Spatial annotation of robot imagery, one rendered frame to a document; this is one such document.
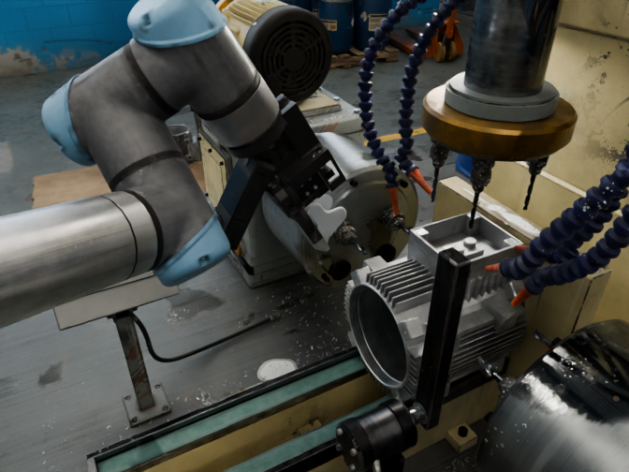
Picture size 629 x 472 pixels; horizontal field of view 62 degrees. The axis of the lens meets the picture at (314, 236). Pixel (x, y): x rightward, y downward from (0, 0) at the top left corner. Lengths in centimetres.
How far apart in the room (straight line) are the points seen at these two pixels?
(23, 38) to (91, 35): 61
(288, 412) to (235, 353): 25
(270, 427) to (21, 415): 45
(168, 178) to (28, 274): 16
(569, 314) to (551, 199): 21
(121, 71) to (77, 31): 558
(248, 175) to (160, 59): 15
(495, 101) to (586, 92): 25
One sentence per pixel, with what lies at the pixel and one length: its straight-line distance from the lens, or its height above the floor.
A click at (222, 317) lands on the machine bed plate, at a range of 113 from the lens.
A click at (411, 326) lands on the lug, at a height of 109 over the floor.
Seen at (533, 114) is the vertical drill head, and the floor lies 134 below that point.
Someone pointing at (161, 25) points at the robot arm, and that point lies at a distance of 49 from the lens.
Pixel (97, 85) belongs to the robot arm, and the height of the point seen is 141.
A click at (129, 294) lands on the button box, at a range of 81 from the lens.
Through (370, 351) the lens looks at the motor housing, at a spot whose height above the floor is 95.
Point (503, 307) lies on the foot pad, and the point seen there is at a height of 107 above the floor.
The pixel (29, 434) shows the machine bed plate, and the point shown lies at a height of 80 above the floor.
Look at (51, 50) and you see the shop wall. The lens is 611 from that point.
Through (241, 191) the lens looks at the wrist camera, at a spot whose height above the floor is 128.
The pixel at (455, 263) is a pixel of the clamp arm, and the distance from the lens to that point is 53.
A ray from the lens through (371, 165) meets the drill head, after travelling 89.
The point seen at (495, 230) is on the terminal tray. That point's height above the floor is 114.
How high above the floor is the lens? 155
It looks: 34 degrees down
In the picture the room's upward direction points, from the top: straight up
